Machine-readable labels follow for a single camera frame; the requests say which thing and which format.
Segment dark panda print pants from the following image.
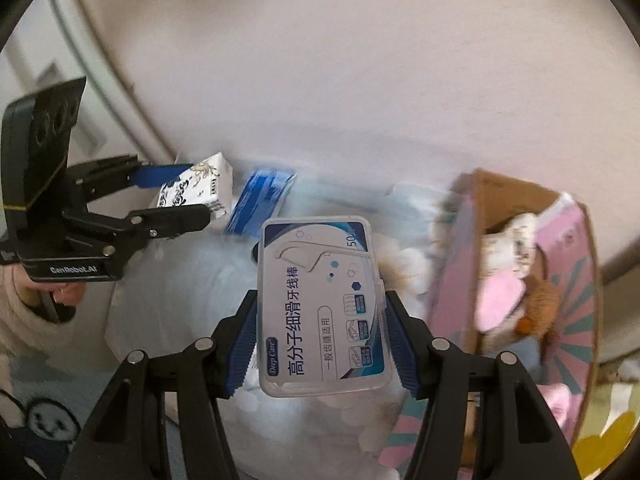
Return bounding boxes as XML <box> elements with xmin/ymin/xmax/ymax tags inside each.
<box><xmin>0</xmin><ymin>360</ymin><xmax>103</xmax><ymax>480</ymax></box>

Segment white dotted fabric scrunchie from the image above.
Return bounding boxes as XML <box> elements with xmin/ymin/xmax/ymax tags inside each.
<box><xmin>481</xmin><ymin>212</ymin><xmax>540</xmax><ymax>281</ymax></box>

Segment pink sunburst cardboard box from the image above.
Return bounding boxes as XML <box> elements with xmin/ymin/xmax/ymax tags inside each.
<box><xmin>377</xmin><ymin>169</ymin><xmax>601</xmax><ymax>480</ymax></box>

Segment yellow floral blanket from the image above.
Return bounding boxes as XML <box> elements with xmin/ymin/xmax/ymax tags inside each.
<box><xmin>570</xmin><ymin>385</ymin><xmax>640</xmax><ymax>480</ymax></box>

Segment person's left hand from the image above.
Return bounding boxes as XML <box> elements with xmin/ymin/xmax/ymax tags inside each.
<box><xmin>50</xmin><ymin>280</ymin><xmax>102</xmax><ymax>311</ymax></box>

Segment blue and white tissue packet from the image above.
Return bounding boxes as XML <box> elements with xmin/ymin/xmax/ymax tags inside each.
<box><xmin>224</xmin><ymin>167</ymin><xmax>299</xmax><ymax>237</ymax></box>

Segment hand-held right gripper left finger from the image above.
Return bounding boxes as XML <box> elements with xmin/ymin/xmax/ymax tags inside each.
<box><xmin>62</xmin><ymin>290</ymin><xmax>258</xmax><ymax>480</ymax></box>

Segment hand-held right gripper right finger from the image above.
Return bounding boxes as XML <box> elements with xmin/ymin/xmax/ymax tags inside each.
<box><xmin>384</xmin><ymin>290</ymin><xmax>583</xmax><ymax>480</ymax></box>

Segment person's left forearm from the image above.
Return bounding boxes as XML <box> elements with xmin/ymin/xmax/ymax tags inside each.
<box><xmin>0</xmin><ymin>260</ymin><xmax>118</xmax><ymax>376</ymax></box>

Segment pink and blue plush toy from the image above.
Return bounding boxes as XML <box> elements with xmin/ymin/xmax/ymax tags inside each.
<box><xmin>474</xmin><ymin>270</ymin><xmax>548</xmax><ymax>368</ymax></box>

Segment pink fluffy scrunchie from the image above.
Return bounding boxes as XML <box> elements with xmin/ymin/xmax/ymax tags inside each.
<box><xmin>540</xmin><ymin>384</ymin><xmax>572</xmax><ymax>433</ymax></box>

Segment clear dental floss box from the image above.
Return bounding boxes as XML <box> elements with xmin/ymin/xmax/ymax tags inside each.
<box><xmin>250</xmin><ymin>215</ymin><xmax>388</xmax><ymax>398</ymax></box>

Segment brown plush hair clip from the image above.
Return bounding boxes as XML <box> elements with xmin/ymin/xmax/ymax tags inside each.
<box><xmin>515</xmin><ymin>280</ymin><xmax>562</xmax><ymax>338</ymax></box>

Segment white door frame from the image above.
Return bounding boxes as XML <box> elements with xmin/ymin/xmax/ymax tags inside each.
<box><xmin>0</xmin><ymin>0</ymin><xmax>186</xmax><ymax>161</ymax></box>

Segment white ink-print small box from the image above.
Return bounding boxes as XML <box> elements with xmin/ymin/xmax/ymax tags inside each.
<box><xmin>155</xmin><ymin>152</ymin><xmax>234</xmax><ymax>219</ymax></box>

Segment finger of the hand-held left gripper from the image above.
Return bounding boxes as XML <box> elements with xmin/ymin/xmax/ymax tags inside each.
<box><xmin>62</xmin><ymin>202</ymin><xmax>212</xmax><ymax>261</ymax></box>
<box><xmin>67</xmin><ymin>154</ymin><xmax>197</xmax><ymax>203</ymax></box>

